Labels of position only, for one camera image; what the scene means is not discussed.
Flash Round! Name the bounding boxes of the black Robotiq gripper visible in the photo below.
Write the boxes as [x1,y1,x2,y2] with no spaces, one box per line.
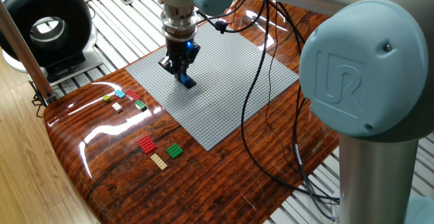
[158,37,201,81]

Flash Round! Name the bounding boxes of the black Lego plate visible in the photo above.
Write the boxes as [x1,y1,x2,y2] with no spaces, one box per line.
[176,73,197,90]

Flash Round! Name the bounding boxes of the red long Lego brick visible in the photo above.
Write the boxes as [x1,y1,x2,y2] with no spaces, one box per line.
[125,90,142,102]

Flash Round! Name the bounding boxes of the grey Lego baseplate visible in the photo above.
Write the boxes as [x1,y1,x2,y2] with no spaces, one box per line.
[125,22,300,152]

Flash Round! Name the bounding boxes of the red wide Lego plate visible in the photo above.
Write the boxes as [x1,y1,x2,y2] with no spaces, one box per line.
[137,135,158,155]

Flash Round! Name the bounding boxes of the green square Lego plate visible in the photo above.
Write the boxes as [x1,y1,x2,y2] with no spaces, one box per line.
[165,143,184,160]

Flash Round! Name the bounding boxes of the tan Lego plate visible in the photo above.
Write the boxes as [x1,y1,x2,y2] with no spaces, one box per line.
[150,153,168,171]

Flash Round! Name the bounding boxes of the wood pattern table mat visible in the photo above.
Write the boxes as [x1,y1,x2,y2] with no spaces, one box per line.
[43,0,340,224]

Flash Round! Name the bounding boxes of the brown wooden pole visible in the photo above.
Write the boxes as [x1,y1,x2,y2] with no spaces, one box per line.
[0,0,58,105]

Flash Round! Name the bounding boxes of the black cable with plug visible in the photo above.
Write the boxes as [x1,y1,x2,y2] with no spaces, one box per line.
[196,0,340,203]

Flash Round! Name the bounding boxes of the thin dark cable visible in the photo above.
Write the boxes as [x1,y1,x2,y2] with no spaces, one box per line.
[264,0,302,174]

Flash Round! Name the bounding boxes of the black ring shaped device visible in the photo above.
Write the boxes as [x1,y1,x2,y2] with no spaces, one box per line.
[0,0,104,84]

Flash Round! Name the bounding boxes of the black wire tangle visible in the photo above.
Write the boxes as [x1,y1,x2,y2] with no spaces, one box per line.
[31,80,48,118]

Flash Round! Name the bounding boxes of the black cable with silver connector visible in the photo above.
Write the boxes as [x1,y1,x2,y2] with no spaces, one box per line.
[271,0,340,222]

